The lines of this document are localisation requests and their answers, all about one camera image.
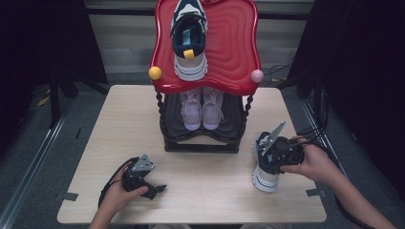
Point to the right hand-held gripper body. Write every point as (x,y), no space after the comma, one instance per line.
(285,154)

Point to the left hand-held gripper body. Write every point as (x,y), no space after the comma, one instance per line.
(135,178)

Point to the navy and white sneaker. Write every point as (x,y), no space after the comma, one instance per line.
(266,181)
(189,66)

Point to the purple star sandal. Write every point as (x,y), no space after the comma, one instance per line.
(212,111)
(191,111)

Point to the red and black shoe rack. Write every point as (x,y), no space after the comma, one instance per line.
(229,47)

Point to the person's left hand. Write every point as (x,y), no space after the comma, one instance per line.
(117,197)

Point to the person's right hand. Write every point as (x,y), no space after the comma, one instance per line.
(318,165)

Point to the grey tape piece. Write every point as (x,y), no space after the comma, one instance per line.
(316,192)
(69,196)

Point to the black metal stand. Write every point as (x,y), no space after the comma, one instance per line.
(54,108)

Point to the yellow tape strip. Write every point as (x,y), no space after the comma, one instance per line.
(43,101)

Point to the dark curtain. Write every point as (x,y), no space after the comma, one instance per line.
(366,63)
(31,47)

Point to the metal floor rail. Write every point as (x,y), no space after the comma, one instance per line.
(35,167)
(321,140)

